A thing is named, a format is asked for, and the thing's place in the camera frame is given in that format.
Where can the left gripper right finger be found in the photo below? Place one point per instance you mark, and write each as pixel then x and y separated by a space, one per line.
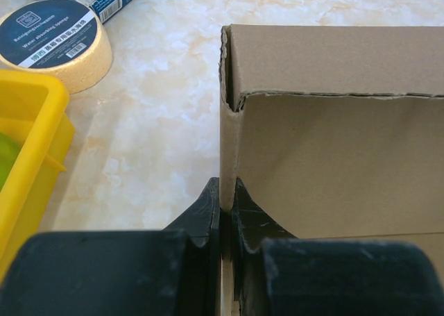
pixel 276 273

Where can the yellow plastic tray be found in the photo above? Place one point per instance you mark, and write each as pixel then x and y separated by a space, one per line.
pixel 33 115

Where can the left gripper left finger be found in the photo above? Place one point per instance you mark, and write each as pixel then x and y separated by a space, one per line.
pixel 173 271

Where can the brown cardboard box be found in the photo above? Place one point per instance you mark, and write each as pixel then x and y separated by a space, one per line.
pixel 336 132

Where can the green apple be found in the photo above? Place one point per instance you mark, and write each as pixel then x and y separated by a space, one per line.
pixel 9 151

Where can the blue tape roll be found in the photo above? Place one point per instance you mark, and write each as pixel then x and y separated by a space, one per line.
pixel 60 38

